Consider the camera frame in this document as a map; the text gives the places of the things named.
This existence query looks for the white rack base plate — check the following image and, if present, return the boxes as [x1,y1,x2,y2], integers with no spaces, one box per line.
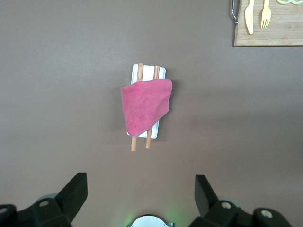
[126,63,168,139]

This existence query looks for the yellow plastic fork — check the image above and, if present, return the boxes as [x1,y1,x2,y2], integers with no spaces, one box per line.
[260,0,272,30]

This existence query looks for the pink microfibre cloth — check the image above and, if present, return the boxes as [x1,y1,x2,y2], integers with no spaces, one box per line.
[120,78,173,138]

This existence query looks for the brown wooden chopsticks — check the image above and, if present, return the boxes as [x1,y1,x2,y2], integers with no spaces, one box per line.
[130,62,144,152]

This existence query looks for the bamboo cutting board with handle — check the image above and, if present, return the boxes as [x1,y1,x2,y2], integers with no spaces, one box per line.
[229,0,303,47]

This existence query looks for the wooden rack rod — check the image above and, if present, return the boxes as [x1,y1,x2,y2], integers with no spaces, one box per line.
[145,65,161,149]

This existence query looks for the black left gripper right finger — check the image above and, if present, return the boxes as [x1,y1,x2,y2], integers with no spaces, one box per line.
[189,174,292,227]

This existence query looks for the yellow plastic knife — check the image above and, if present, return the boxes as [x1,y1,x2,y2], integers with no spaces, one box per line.
[244,0,255,35]

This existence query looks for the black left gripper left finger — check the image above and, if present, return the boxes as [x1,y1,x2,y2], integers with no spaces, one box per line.
[0,173,89,227]

